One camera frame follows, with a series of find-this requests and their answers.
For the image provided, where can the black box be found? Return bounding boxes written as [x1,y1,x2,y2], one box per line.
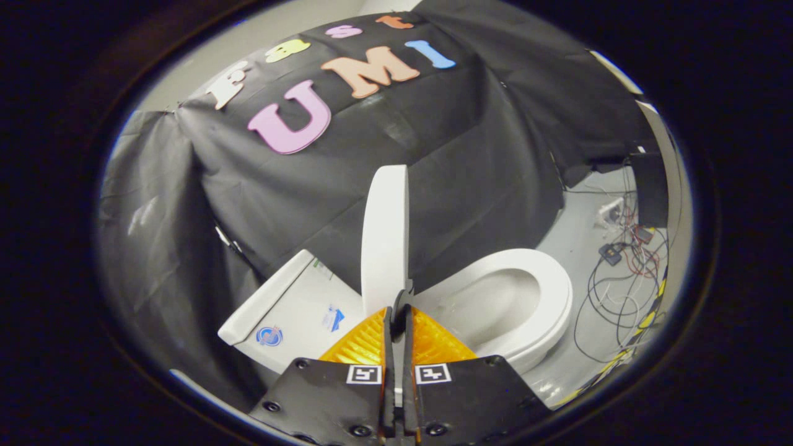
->
[628,151,671,228]

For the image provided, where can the white toilet seat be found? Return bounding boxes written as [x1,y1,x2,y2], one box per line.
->
[427,248,574,361]

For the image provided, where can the black backdrop cloth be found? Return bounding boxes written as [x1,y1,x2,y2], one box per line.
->
[98,0,648,411]

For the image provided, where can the yellow black striped tape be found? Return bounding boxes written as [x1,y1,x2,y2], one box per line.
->
[550,266,671,411]

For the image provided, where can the white power strip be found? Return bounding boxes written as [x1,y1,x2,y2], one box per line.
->
[596,197,625,229]

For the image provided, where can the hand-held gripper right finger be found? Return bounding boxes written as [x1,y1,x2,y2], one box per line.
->
[398,282,553,445]

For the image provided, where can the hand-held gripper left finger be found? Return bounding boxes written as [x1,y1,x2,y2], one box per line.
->
[248,304,398,444]

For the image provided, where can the tangle of thin cables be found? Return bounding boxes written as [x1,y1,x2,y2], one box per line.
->
[571,180,673,367]

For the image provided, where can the white toilet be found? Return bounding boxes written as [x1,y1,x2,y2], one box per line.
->
[217,248,574,376]

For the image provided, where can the white toilet lid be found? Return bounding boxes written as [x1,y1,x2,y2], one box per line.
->
[361,164,411,318]

